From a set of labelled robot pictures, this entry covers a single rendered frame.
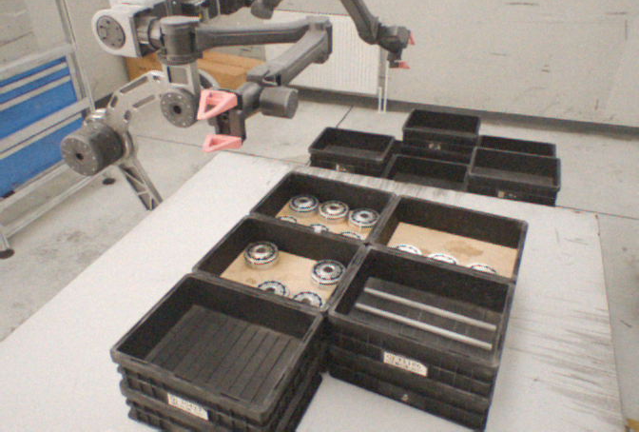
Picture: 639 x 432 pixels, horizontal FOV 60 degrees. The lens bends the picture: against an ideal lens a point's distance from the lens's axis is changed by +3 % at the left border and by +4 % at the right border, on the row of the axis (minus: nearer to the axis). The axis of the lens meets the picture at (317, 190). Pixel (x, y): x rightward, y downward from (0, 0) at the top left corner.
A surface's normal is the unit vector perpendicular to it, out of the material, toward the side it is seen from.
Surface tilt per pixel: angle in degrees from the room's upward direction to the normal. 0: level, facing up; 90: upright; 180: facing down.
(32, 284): 0
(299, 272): 0
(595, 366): 0
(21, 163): 90
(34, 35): 90
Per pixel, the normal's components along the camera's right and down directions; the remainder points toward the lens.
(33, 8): 0.94, 0.17
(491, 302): -0.41, 0.48
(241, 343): -0.01, -0.85
